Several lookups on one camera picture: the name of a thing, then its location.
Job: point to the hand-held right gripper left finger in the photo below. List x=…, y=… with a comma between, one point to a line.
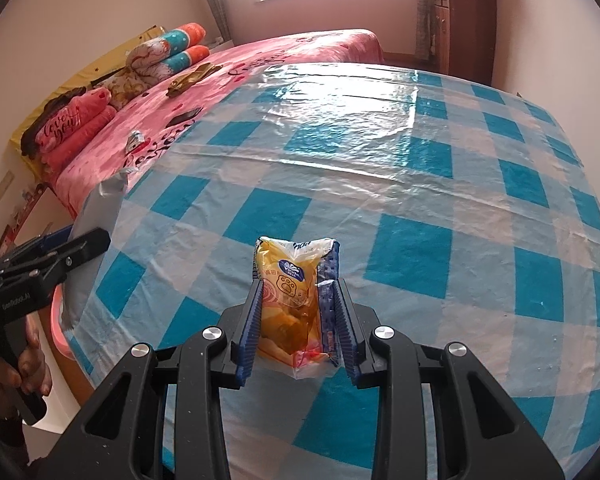
x=250, y=340

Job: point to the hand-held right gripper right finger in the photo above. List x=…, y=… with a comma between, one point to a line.
x=347, y=340

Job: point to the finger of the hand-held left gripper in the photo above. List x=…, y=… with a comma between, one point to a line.
x=80, y=255
x=50, y=240

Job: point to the grey plastic bin bag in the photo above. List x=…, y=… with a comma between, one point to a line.
x=97, y=210

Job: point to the yellow bread packet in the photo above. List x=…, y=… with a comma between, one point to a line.
x=290, y=305

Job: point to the pink plastic bin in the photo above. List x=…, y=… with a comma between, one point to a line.
x=67, y=347

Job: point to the person's left hand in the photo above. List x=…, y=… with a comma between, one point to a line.
x=35, y=365

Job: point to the pink lettered rolled blanket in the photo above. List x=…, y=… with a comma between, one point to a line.
x=70, y=120

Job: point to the small white blue packet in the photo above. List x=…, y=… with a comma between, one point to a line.
x=135, y=141

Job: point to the blue checked tablecloth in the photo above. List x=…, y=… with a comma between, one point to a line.
x=430, y=210

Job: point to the floral folded quilt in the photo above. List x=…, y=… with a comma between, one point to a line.
x=125, y=87

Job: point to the black phone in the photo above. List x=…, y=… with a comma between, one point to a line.
x=184, y=117

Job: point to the gold cloth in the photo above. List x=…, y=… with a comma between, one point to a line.
x=192, y=80

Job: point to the teal orange rolled blanket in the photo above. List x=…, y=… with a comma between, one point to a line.
x=190, y=57
x=170, y=42

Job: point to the pink printed bed blanket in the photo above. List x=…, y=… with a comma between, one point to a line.
x=230, y=60

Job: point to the grey checked curtain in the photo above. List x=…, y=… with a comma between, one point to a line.
x=425, y=20
x=212, y=0

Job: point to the brown wooden cabinet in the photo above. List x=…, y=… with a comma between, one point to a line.
x=467, y=30

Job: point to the wall socket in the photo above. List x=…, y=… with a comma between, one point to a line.
x=4, y=185

